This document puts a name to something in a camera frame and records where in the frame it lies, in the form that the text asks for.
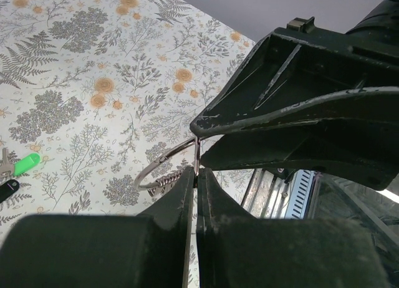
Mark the plain black key tag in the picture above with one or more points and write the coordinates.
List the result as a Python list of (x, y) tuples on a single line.
[(7, 189)]

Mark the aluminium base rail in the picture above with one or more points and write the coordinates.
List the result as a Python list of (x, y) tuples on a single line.
[(270, 197)]

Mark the green key tag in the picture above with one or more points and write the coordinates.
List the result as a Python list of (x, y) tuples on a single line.
[(26, 164)]

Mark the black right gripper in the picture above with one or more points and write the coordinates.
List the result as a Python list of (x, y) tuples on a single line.
[(374, 23)]

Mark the silver key near green tag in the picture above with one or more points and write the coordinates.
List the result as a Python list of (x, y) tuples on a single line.
[(7, 168)]

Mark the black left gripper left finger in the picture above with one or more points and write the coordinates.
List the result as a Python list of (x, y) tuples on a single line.
[(150, 249)]

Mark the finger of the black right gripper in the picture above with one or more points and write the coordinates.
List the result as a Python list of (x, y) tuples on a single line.
[(351, 134), (285, 68)]

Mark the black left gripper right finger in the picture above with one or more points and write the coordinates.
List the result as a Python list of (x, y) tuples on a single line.
[(235, 249)]

